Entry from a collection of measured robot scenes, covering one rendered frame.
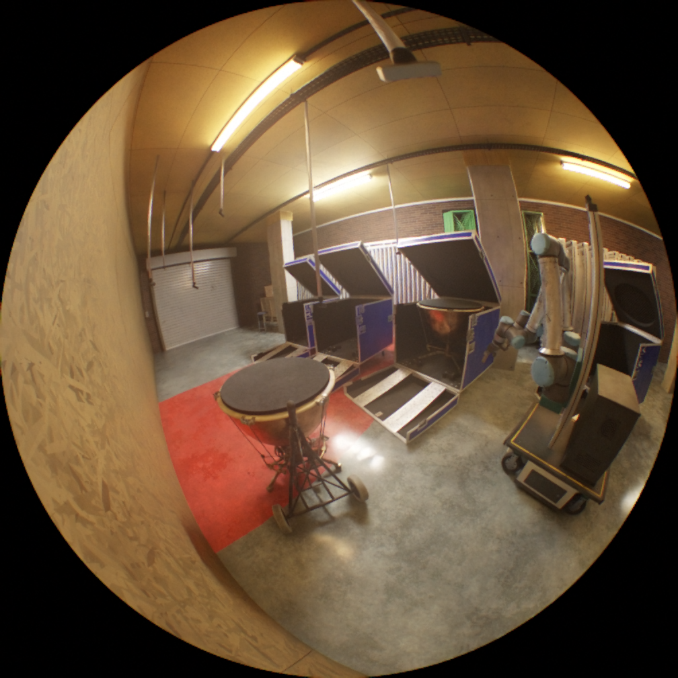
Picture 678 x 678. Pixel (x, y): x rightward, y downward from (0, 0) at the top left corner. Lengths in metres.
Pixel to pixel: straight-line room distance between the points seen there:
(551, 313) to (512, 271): 2.07
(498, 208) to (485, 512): 3.27
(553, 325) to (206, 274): 7.90
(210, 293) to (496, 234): 7.74
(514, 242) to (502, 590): 3.36
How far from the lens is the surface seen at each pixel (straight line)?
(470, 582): 1.43
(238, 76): 2.27
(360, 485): 1.32
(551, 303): 1.12
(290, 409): 0.79
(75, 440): 0.76
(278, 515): 1.29
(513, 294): 3.15
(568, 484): 1.61
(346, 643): 1.35
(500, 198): 3.32
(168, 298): 7.38
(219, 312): 7.75
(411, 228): 5.55
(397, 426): 1.94
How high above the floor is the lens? 1.32
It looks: 17 degrees down
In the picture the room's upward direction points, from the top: 5 degrees counter-clockwise
